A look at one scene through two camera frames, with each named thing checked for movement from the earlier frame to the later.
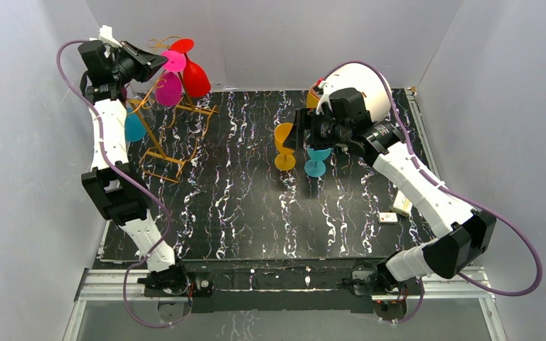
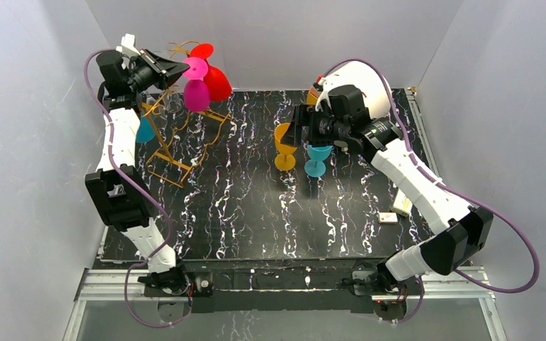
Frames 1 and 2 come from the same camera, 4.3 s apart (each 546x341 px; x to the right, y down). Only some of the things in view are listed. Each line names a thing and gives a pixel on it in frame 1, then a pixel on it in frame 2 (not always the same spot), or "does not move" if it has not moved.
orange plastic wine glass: (285, 158) does not move
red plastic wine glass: (195, 82) → (220, 87)
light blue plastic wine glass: (316, 166) does not move
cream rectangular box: (402, 204) does not move
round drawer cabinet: (366, 81) does not move
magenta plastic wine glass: (168, 88) → (196, 93)
